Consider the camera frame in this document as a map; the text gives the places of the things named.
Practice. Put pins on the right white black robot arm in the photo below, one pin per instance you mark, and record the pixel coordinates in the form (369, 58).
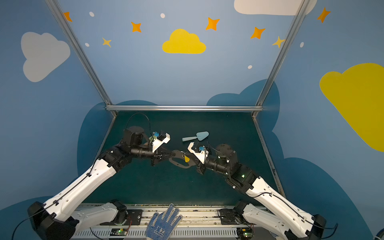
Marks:
(281, 217)

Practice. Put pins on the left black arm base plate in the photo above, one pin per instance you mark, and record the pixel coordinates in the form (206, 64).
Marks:
(130, 217)

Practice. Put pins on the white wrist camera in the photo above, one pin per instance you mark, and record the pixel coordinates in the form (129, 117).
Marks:
(157, 139)
(200, 152)

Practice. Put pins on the blue dotted glove centre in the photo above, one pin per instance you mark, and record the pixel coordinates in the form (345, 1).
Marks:
(162, 225)

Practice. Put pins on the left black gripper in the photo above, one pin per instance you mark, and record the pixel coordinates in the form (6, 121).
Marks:
(157, 156)

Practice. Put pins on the right green circuit board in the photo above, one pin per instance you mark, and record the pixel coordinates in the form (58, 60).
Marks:
(244, 233)

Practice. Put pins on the green circuit board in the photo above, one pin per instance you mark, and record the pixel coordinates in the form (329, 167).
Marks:
(119, 232)
(244, 233)

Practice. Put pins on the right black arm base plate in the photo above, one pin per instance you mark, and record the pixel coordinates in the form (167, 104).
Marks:
(231, 217)

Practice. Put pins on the left aluminium frame post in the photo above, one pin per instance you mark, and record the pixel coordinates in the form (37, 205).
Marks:
(57, 12)

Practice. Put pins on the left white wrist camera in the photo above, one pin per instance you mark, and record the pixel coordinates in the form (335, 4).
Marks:
(157, 139)

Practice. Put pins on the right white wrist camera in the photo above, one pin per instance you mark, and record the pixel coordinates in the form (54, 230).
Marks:
(200, 152)

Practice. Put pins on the right aluminium frame post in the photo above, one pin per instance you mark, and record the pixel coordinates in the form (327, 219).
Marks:
(291, 34)

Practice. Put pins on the aluminium frame post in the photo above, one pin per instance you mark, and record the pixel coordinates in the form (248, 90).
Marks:
(57, 12)
(291, 34)

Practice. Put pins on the light blue toy shovel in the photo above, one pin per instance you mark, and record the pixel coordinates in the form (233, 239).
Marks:
(199, 136)

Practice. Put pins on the left green circuit board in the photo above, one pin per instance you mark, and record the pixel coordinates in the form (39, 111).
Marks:
(119, 232)

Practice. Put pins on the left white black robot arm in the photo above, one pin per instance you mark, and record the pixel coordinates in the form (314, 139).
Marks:
(105, 166)

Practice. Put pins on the aluminium front rail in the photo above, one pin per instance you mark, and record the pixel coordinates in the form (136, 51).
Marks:
(195, 222)

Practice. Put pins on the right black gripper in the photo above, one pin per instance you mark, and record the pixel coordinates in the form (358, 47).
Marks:
(200, 165)

